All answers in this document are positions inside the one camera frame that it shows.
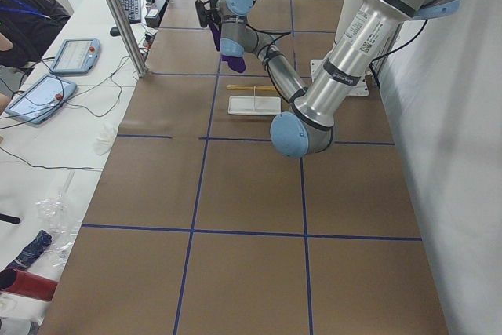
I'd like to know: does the black mini computer box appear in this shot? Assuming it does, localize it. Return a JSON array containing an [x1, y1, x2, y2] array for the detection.
[[144, 0, 168, 28]]

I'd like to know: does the purple microfiber towel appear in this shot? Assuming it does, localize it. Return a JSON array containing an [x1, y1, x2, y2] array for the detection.
[[209, 21, 246, 73]]

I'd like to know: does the aluminium frame post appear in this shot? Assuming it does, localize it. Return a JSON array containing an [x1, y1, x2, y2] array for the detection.
[[106, 0, 148, 78]]

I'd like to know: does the lower blue teach pendant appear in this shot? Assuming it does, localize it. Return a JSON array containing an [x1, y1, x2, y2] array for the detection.
[[5, 74, 77, 124]]

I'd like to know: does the white crumpled tissue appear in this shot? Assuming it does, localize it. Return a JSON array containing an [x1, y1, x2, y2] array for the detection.
[[93, 123, 118, 156]]

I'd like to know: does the black computer mouse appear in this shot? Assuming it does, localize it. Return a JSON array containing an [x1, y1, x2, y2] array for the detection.
[[109, 27, 121, 37]]

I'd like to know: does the person in black jacket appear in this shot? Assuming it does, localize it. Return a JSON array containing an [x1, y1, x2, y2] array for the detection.
[[1, 0, 71, 68]]

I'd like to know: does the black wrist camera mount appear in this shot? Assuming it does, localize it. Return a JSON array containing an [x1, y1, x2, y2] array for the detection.
[[195, 0, 209, 28]]

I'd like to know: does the white towel rack base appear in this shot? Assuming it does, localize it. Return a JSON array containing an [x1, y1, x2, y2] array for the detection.
[[227, 96, 282, 116]]

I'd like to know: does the clear crumpled plastic bag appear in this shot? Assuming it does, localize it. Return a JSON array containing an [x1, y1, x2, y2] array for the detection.
[[35, 170, 83, 271]]

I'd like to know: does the long wooden rack rod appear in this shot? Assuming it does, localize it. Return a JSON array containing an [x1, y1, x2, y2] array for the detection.
[[226, 85, 277, 93]]

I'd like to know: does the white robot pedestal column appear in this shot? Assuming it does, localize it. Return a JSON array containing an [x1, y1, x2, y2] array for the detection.
[[308, 0, 406, 101]]

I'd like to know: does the red cylinder bottle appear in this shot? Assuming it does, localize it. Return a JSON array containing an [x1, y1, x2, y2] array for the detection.
[[1, 268, 58, 302]]

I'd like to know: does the black computer keyboard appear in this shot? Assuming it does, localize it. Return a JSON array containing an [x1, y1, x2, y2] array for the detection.
[[120, 0, 142, 24]]

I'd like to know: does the upper blue teach pendant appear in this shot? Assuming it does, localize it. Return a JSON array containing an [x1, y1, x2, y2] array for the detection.
[[50, 38, 100, 75]]

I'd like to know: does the blue teach pendant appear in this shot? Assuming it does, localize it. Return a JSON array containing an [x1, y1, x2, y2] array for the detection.
[[5, 74, 77, 124], [50, 38, 100, 75]]

